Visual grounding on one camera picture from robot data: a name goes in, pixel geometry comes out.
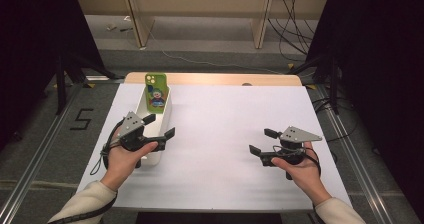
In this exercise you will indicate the black metal stand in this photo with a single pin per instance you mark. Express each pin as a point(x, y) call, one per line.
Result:
point(333, 80)
point(61, 84)

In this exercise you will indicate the white plastic bin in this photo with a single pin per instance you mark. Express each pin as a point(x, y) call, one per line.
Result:
point(165, 120)

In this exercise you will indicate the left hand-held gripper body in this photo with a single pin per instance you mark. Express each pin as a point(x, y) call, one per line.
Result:
point(130, 130)

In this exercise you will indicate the person's right hand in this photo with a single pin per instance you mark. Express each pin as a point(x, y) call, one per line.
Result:
point(306, 177)

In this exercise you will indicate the wooden table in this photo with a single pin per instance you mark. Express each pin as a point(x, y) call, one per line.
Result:
point(216, 78)

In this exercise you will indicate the metal floor rail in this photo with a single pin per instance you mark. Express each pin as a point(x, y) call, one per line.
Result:
point(353, 157)
point(36, 157)

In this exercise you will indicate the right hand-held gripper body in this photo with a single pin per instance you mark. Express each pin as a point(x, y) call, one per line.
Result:
point(296, 135)

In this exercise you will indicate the person's left hand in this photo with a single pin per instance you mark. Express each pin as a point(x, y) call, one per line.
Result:
point(121, 165)

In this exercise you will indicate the white table sheet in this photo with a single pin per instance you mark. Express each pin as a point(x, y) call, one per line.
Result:
point(233, 117)

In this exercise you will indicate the small white floor object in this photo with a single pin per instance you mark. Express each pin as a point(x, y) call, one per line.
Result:
point(111, 26)

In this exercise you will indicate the beige wooden desk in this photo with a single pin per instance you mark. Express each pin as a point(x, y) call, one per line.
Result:
point(200, 4)

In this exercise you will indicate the green cartoon phone case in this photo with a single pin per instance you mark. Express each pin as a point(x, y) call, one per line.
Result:
point(156, 94)

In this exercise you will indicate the grey table grommet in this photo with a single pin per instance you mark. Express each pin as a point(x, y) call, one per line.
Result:
point(247, 84)

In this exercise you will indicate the black curtain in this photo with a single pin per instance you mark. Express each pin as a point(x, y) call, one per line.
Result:
point(383, 67)
point(30, 50)

